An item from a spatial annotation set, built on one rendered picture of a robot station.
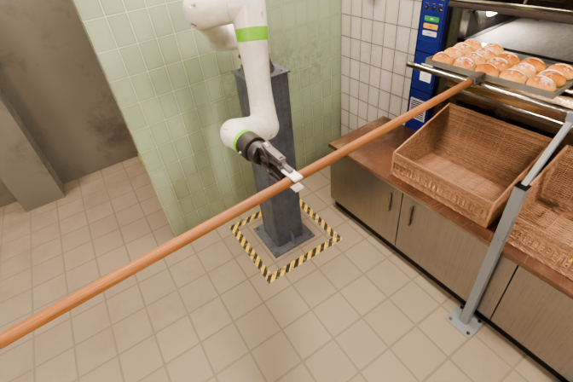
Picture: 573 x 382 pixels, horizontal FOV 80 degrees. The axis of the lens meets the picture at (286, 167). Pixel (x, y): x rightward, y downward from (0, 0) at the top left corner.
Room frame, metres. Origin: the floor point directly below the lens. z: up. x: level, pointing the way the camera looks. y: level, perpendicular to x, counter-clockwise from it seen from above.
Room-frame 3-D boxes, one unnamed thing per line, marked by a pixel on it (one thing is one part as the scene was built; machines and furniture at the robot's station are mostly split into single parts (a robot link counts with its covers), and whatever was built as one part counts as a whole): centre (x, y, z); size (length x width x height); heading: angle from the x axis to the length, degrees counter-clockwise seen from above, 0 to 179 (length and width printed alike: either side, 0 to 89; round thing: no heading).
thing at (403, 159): (1.37, -0.93, 0.72); 0.56 x 0.49 x 0.28; 32
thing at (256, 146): (0.92, 0.07, 1.19); 0.09 x 0.07 x 0.08; 32
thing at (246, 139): (0.98, 0.11, 1.19); 0.12 x 0.06 x 0.09; 122
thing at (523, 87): (1.41, -1.01, 1.19); 0.55 x 0.36 x 0.03; 32
